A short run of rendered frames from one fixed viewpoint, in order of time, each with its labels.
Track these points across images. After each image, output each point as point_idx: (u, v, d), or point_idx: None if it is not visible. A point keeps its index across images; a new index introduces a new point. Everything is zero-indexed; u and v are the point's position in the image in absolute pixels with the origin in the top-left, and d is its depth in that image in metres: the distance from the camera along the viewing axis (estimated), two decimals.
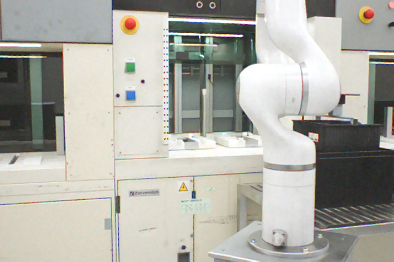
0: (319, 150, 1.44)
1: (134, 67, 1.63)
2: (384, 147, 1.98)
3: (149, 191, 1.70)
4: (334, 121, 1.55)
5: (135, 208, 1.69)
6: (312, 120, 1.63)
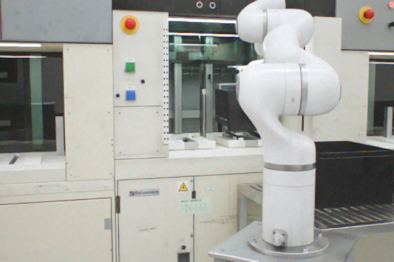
0: None
1: (134, 67, 1.63)
2: (384, 147, 1.98)
3: (149, 191, 1.70)
4: None
5: (135, 208, 1.69)
6: None
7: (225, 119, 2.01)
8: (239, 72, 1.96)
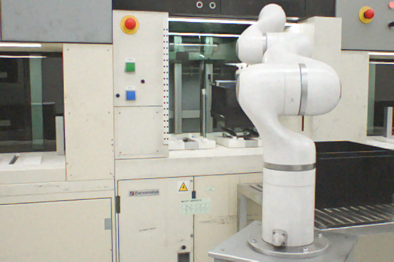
0: None
1: (134, 67, 1.63)
2: (384, 147, 1.98)
3: (149, 191, 1.70)
4: None
5: (135, 208, 1.69)
6: (221, 86, 2.06)
7: (221, 115, 2.05)
8: (238, 69, 1.99)
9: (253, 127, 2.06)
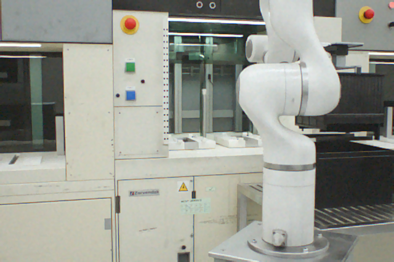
0: None
1: (134, 67, 1.63)
2: (384, 147, 1.98)
3: (149, 191, 1.70)
4: None
5: (135, 208, 1.69)
6: None
7: None
8: None
9: (313, 127, 1.48)
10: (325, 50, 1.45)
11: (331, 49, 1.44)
